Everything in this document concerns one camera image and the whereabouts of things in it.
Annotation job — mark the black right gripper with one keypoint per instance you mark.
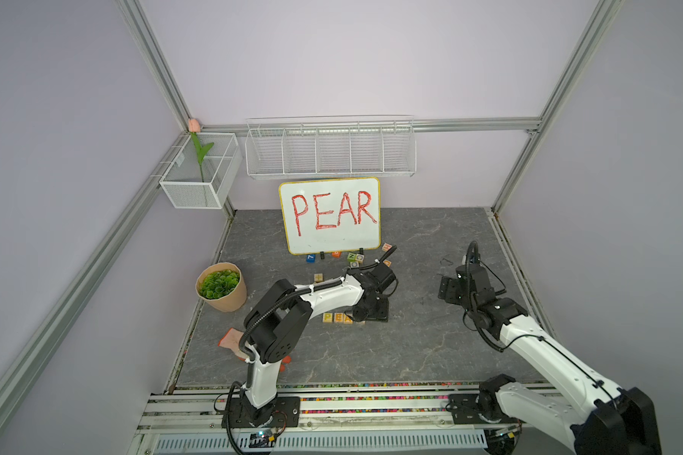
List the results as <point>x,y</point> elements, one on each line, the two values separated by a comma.
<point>447,289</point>

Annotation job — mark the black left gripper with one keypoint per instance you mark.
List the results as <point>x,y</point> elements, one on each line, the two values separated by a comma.
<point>380,316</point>

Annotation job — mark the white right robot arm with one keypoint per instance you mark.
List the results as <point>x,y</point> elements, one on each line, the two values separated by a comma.
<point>591,415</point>

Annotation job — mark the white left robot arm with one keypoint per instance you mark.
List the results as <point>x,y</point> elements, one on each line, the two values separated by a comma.
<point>276,324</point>

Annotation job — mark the whiteboard with red PEAR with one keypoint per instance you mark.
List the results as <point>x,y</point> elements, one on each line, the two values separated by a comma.
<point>330,215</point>

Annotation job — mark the potted green plant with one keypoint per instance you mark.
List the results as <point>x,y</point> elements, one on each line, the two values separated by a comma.
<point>223,287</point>

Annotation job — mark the white ventilation grille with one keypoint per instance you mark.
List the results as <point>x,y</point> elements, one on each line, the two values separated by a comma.
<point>325,441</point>

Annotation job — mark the small white mesh basket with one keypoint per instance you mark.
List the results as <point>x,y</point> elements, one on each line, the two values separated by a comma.
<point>181,181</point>

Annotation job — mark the artificial pink tulip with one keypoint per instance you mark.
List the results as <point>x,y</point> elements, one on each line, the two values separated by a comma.
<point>201,149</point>

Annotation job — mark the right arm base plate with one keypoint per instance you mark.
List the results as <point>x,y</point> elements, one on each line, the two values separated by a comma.
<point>467,410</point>

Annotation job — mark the long white wire basket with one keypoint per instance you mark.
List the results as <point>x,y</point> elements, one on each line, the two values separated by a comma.
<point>330,147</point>

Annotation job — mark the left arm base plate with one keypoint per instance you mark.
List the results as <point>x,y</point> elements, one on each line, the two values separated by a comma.
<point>282,411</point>

